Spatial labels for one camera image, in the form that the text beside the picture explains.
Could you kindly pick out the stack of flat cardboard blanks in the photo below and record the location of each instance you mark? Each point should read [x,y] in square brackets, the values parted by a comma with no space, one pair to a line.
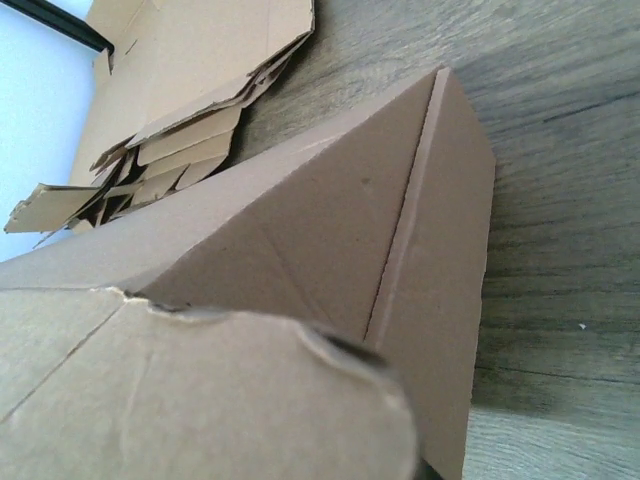
[171,81]

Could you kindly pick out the brown cardboard box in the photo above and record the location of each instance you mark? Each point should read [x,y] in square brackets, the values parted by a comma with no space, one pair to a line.
[311,313]

